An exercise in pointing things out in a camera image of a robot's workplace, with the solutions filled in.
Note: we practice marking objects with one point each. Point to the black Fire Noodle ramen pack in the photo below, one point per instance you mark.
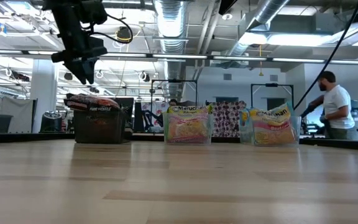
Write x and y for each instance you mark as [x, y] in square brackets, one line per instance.
[92, 102]

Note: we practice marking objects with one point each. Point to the long ceiling light bar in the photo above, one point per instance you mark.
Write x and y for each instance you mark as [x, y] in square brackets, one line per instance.
[182, 56]

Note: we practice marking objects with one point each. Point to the white pillar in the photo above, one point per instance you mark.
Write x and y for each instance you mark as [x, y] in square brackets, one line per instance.
[43, 90]

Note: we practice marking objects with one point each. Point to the grey office chair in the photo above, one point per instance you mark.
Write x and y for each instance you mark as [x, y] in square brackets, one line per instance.
[2, 124]

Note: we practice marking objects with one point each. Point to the clear plastic bin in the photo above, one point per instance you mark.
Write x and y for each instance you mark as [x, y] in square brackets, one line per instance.
[297, 130]
[210, 127]

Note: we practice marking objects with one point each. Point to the silver ventilation duct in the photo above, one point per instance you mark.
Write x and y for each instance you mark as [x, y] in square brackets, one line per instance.
[259, 21]
[169, 31]

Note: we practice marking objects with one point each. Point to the black metal frame stand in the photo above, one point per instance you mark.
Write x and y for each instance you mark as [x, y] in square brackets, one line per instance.
[172, 81]
[272, 84]

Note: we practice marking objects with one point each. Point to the person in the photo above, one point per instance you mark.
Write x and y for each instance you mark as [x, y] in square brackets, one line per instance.
[172, 102]
[337, 105]

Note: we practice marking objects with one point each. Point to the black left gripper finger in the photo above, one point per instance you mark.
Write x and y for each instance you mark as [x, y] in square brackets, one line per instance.
[92, 70]
[78, 71]

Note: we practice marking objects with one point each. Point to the patterned chair back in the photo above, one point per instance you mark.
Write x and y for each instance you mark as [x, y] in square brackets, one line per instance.
[227, 119]

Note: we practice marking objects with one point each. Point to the black round container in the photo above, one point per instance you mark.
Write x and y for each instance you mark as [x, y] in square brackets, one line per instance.
[51, 122]

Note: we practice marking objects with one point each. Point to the white fabric partition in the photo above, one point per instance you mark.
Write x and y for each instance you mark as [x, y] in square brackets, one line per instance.
[11, 109]

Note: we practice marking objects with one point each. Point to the dark grey plastic bin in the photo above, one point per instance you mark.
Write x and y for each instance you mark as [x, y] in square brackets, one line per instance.
[99, 127]

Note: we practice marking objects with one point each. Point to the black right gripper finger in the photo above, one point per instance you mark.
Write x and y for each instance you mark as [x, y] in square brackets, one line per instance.
[226, 6]

